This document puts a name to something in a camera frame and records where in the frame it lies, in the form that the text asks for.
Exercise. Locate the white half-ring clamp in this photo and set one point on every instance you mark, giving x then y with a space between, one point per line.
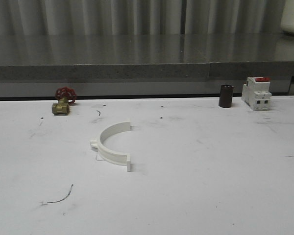
108 154

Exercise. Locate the dark brown cylinder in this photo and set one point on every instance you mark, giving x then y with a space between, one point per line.
226 95

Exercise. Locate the brass valve with red handwheel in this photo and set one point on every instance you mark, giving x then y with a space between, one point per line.
65 97

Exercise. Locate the grey stone counter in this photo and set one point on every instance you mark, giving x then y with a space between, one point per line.
143 65

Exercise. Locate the white container on counter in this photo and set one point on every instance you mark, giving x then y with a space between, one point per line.
287 21

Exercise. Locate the white circuit breaker red switch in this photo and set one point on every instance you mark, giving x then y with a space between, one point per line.
255 93

